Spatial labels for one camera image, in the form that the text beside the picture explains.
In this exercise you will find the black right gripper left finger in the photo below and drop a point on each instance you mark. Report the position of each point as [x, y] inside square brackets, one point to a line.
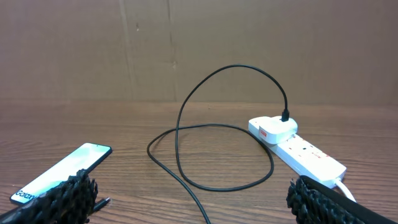
[71, 202]

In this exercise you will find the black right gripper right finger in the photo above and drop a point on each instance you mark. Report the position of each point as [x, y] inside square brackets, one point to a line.
[313, 203]

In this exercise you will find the Samsung Galaxy smartphone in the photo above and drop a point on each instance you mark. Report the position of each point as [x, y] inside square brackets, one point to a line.
[86, 157]

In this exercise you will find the white charger plug adapter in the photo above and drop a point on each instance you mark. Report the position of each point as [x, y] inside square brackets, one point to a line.
[274, 131]

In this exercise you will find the white power strip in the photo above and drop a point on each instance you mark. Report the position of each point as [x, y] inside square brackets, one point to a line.
[305, 158]

